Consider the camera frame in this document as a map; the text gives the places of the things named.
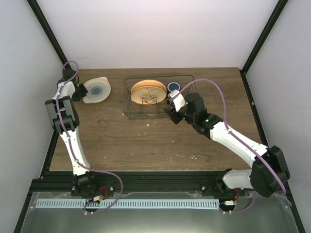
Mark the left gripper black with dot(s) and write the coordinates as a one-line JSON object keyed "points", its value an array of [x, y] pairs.
{"points": [[83, 92]]}

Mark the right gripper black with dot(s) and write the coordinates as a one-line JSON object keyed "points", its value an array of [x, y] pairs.
{"points": [[170, 112]]}

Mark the translucent white bowl with spout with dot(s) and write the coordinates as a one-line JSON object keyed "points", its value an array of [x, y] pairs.
{"points": [[98, 89]]}

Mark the dark blue ceramic mug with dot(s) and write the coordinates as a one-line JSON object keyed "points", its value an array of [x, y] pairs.
{"points": [[173, 87]]}

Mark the wooden bird painted plate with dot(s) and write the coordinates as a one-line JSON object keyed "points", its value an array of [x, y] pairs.
{"points": [[148, 95]]}

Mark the black wire dish rack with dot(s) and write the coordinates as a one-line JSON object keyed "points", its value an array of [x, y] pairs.
{"points": [[139, 111]]}

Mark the orange plastic plate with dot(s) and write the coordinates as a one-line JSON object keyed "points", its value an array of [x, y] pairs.
{"points": [[147, 83]]}

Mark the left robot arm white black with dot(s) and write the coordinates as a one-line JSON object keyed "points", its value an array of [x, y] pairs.
{"points": [[65, 121]]}

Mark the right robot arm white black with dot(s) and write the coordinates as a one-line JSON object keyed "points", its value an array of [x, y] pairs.
{"points": [[268, 170]]}

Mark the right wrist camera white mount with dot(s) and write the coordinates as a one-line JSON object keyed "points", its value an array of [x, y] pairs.
{"points": [[177, 99]]}

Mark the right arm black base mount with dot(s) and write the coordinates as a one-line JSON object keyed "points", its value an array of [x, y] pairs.
{"points": [[218, 189]]}

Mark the black aluminium frame rail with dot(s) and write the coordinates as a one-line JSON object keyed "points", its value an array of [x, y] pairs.
{"points": [[127, 182]]}

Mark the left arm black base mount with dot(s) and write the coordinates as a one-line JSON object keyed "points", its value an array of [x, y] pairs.
{"points": [[92, 189]]}

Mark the light blue slotted cable duct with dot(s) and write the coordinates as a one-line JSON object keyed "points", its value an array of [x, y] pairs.
{"points": [[130, 204]]}

